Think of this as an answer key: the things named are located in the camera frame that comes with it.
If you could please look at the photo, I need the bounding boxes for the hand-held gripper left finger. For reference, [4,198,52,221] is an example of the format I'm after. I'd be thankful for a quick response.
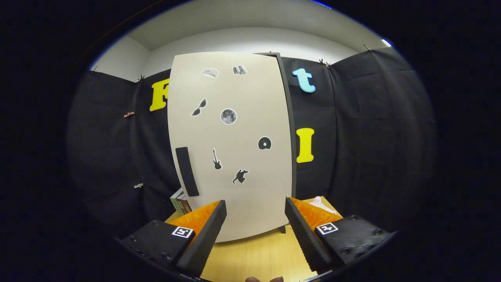
[119,200,227,278]

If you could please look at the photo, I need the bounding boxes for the beige cabinet door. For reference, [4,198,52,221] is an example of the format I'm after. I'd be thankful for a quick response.
[167,51,293,243]

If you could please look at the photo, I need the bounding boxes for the pink and green plush toy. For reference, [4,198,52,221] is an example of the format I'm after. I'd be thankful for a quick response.
[308,196,338,216]

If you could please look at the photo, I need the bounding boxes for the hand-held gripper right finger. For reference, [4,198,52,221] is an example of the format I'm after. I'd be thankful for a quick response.
[285,197,394,275]

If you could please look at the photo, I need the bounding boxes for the green book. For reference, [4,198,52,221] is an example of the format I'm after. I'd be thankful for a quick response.
[170,188,184,217]

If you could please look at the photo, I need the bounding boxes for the black door handle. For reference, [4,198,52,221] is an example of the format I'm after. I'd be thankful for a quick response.
[175,147,200,197]

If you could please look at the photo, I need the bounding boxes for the black backdrop cloth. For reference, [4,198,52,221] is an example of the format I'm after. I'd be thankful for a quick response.
[67,45,437,251]

